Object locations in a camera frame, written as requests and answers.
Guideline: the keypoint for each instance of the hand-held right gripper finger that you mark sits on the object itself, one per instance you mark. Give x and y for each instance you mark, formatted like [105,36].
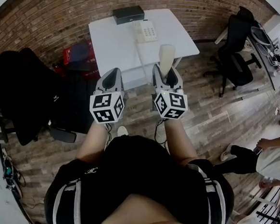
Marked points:
[178,82]
[157,76]

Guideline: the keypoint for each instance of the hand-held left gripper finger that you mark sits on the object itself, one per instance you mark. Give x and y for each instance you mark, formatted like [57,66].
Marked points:
[119,82]
[101,80]

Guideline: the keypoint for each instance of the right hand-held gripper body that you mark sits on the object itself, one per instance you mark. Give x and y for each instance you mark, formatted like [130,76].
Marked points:
[170,104]

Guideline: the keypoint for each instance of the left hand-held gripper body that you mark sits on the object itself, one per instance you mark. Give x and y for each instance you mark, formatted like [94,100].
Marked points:
[106,106]

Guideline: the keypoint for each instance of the cream telephone handset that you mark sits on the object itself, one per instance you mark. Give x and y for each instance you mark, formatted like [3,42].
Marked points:
[166,56]

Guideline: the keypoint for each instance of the person's right forearm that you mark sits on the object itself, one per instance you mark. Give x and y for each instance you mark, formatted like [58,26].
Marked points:
[178,141]

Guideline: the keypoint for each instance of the person's left forearm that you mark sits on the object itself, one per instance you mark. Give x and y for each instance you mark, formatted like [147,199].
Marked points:
[91,141]

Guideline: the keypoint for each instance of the person's white shoe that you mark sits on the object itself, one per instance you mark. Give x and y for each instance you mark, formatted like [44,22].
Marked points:
[122,131]

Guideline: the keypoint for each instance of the dark blue bag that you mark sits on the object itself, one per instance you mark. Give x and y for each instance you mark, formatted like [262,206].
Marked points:
[80,54]

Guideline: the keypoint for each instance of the red box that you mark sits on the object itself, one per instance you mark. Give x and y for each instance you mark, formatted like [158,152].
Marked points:
[67,56]

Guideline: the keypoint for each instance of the white telephone base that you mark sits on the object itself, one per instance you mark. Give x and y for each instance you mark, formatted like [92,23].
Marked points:
[146,32]

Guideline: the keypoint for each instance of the black office chair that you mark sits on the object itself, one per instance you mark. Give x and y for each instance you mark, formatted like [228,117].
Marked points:
[28,93]
[238,61]
[61,133]

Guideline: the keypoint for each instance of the black rectangular box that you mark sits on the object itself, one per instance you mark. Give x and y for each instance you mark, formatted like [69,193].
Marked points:
[127,14]

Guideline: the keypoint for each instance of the person's black striped shirt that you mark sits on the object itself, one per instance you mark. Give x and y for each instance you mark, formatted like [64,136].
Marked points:
[137,171]

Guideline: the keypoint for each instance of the black office chair left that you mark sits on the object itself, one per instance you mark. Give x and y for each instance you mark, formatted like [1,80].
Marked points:
[28,93]

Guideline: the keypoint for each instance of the white cluttered desk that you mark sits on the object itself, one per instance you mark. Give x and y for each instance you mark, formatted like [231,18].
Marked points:
[267,58]

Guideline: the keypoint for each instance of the white power strip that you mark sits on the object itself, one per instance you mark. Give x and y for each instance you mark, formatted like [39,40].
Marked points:
[276,112]

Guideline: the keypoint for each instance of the person's chin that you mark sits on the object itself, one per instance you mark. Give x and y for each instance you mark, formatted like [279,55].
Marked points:
[158,219]

